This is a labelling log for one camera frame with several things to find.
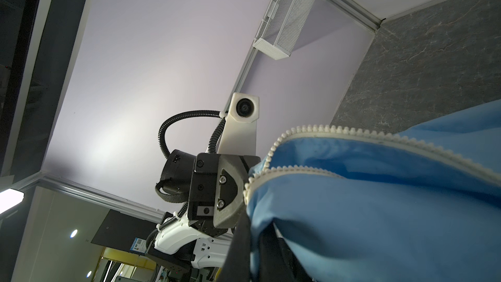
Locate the white mesh box basket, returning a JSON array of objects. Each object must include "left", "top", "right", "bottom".
[{"left": 253, "top": 0, "right": 314, "bottom": 60}]

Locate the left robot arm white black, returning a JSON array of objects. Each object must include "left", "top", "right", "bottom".
[{"left": 146, "top": 99, "right": 260, "bottom": 281}]

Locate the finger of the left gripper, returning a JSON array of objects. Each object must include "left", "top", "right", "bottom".
[{"left": 213, "top": 155, "right": 260, "bottom": 228}]

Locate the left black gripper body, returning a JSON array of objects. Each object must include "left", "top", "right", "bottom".
[{"left": 187, "top": 152, "right": 261, "bottom": 222}]

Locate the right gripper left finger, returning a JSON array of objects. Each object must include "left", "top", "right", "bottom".
[{"left": 217, "top": 212, "right": 251, "bottom": 282}]

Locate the light blue zip jacket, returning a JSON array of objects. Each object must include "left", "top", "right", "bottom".
[{"left": 244, "top": 101, "right": 500, "bottom": 281}]

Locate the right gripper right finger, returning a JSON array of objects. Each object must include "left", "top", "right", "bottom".
[{"left": 258, "top": 224, "right": 313, "bottom": 282}]

